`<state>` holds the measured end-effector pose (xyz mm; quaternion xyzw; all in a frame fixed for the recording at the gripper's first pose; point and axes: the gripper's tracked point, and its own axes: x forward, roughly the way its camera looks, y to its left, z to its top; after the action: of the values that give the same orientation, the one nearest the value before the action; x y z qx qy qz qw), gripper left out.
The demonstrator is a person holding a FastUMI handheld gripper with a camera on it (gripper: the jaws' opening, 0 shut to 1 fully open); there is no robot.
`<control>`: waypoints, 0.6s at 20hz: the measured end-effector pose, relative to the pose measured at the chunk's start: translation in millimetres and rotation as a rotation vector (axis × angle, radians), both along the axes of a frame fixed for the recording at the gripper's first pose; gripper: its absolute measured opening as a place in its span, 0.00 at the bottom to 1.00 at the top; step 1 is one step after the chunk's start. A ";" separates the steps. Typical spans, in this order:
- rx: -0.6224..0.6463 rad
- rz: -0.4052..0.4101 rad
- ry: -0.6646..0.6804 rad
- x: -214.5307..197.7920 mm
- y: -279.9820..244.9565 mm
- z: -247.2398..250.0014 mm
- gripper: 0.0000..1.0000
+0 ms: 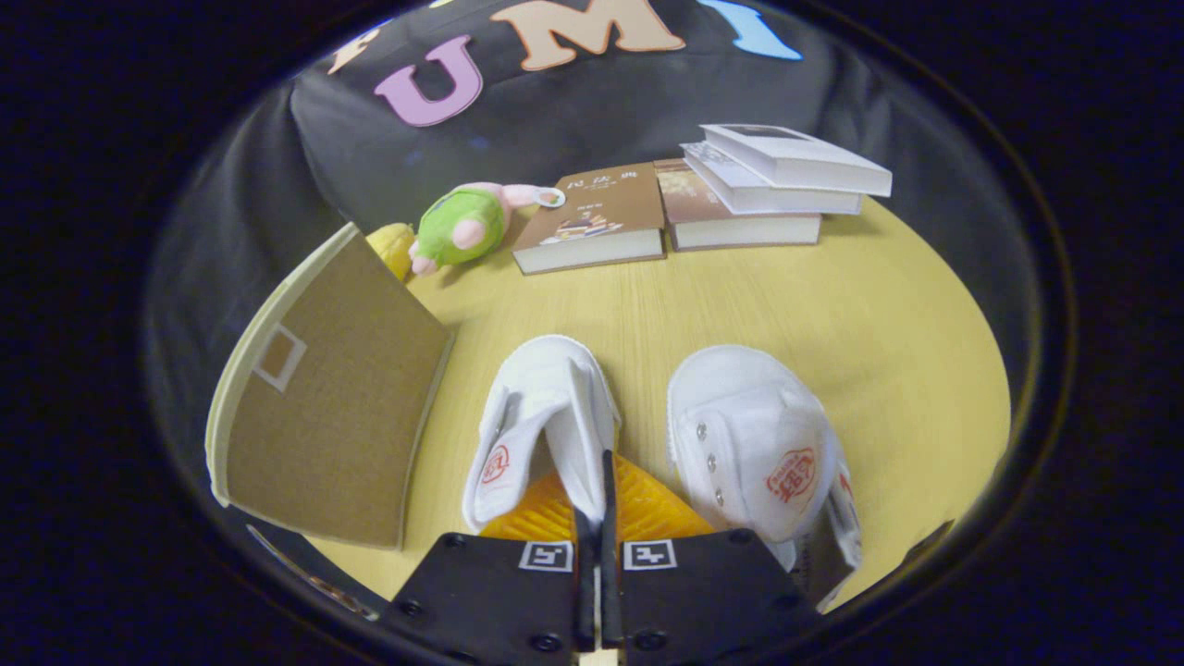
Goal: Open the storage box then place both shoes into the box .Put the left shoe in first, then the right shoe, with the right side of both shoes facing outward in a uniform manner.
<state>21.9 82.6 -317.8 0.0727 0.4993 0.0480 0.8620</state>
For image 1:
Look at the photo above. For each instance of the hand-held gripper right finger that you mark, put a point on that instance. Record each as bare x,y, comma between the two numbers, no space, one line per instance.
610,555

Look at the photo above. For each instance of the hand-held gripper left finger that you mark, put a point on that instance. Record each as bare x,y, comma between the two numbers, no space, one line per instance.
585,573

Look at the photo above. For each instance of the white canvas shoe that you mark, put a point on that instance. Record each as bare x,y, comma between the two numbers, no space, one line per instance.
546,388
749,416

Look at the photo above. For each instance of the brown fabric storage box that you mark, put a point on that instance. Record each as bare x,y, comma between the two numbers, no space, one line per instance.
342,407

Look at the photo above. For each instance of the green and pink plush toy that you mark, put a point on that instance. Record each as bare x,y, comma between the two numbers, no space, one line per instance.
462,227

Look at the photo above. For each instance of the brown patterned cover book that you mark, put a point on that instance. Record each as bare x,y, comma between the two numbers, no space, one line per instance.
689,199

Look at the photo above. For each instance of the yellow plush toy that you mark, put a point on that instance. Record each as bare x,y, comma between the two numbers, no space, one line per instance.
393,245

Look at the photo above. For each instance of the white thick book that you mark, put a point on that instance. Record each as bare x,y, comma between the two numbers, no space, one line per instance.
795,202

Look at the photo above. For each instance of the black backdrop cloth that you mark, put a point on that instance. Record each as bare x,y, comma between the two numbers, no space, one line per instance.
573,111

